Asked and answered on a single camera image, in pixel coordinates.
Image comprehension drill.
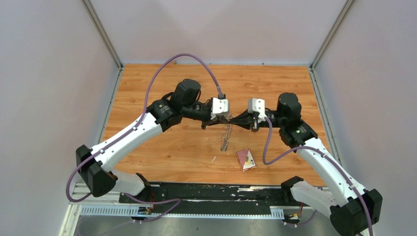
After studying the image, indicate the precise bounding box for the white slotted cable duct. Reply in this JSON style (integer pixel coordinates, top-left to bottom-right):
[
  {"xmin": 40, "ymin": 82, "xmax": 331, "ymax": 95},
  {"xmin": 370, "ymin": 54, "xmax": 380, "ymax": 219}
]
[{"xmin": 80, "ymin": 205, "xmax": 284, "ymax": 220}]

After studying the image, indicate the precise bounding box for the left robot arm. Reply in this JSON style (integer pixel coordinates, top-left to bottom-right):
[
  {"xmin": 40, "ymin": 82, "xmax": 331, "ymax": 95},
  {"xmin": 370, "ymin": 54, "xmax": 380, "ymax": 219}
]
[{"xmin": 76, "ymin": 79, "xmax": 230, "ymax": 203}]

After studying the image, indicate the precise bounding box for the metal disc with keyrings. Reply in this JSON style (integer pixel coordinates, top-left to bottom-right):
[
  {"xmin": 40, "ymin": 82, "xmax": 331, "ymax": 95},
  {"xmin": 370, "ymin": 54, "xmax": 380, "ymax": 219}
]
[{"xmin": 220, "ymin": 123, "xmax": 233, "ymax": 152}]

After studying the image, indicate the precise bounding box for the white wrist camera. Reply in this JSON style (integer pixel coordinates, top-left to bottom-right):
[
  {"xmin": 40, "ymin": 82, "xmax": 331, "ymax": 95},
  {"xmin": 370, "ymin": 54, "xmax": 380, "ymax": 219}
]
[
  {"xmin": 211, "ymin": 97, "xmax": 230, "ymax": 120},
  {"xmin": 247, "ymin": 98, "xmax": 267, "ymax": 122}
]

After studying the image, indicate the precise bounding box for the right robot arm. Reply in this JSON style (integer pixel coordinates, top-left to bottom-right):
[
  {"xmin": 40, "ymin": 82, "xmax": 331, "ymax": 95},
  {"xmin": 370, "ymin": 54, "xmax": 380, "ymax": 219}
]
[{"xmin": 229, "ymin": 92, "xmax": 383, "ymax": 236}]

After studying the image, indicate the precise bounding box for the purple cable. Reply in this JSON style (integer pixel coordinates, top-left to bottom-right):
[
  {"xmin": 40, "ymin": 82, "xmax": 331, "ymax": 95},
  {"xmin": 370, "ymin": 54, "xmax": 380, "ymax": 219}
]
[
  {"xmin": 66, "ymin": 54, "xmax": 225, "ymax": 203},
  {"xmin": 262, "ymin": 117, "xmax": 374, "ymax": 236}
]

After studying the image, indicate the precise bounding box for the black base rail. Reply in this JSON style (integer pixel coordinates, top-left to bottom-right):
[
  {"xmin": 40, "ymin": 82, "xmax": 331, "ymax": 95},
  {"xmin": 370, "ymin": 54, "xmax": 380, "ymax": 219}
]
[{"xmin": 137, "ymin": 182, "xmax": 310, "ymax": 215}]

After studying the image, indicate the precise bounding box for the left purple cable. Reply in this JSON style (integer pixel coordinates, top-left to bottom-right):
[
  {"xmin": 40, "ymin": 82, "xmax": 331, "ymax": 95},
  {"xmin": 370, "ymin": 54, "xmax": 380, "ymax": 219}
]
[{"xmin": 66, "ymin": 54, "xmax": 225, "ymax": 203}]

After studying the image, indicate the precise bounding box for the playing card box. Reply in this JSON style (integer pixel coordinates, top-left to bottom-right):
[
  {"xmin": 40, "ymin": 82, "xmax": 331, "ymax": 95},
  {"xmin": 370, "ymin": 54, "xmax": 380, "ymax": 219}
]
[{"xmin": 236, "ymin": 149, "xmax": 256, "ymax": 172}]

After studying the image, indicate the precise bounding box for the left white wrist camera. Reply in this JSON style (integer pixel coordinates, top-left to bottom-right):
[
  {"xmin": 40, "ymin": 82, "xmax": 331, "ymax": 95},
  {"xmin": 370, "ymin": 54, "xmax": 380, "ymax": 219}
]
[{"xmin": 211, "ymin": 97, "xmax": 230, "ymax": 120}]

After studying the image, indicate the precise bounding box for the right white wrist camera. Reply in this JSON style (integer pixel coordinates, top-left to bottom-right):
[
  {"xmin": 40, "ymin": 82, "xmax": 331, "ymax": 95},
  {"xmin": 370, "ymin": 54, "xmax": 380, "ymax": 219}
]
[{"xmin": 247, "ymin": 98, "xmax": 267, "ymax": 122}]

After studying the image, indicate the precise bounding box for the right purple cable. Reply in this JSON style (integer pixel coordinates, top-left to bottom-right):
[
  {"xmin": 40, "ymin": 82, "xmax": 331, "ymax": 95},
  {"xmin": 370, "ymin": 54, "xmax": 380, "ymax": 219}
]
[{"xmin": 262, "ymin": 117, "xmax": 374, "ymax": 236}]

